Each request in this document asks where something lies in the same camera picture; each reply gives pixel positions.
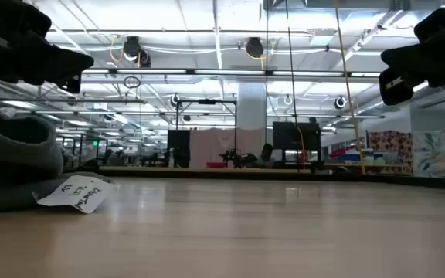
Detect floral print fabric panel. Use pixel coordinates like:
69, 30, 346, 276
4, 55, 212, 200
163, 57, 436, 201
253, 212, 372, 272
367, 130, 414, 175

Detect short yellow cable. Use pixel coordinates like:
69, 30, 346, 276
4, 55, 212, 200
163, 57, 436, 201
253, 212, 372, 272
297, 126, 307, 165

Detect grey waffle-weave towel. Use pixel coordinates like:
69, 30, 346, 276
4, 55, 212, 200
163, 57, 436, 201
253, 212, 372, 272
0, 95, 111, 214

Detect black metal table frame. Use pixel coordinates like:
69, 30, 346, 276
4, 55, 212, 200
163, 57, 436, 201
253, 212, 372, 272
63, 168, 445, 191

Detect black panel screen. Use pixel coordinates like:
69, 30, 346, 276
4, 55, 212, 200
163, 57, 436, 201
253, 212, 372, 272
167, 129, 192, 168

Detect leaf print fabric panel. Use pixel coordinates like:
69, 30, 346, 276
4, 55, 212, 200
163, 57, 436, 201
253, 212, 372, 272
413, 130, 445, 178

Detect white round pillar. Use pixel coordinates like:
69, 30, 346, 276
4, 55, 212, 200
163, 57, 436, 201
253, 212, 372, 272
236, 81, 268, 131

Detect black camera frame stand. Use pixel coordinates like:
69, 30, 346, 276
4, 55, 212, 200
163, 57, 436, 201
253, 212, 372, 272
175, 98, 239, 168

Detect person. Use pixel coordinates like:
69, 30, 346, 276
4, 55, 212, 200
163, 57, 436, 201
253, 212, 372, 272
258, 143, 277, 168

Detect long black hanging cable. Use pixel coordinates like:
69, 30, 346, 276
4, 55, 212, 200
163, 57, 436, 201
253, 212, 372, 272
284, 0, 301, 173

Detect black monitor on stand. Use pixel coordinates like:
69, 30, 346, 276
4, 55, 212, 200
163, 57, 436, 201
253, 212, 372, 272
272, 121, 322, 173

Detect white handwritten towel label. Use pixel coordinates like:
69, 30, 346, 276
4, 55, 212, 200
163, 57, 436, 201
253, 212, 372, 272
32, 175, 117, 215

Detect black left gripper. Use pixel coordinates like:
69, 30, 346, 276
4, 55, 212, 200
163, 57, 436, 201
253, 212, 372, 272
0, 0, 95, 94

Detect pink cloth sheet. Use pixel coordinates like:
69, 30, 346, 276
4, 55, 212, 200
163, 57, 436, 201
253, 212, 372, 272
189, 127, 266, 169

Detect long yellow hanging cable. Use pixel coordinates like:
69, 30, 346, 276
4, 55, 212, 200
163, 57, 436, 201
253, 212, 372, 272
334, 0, 367, 176

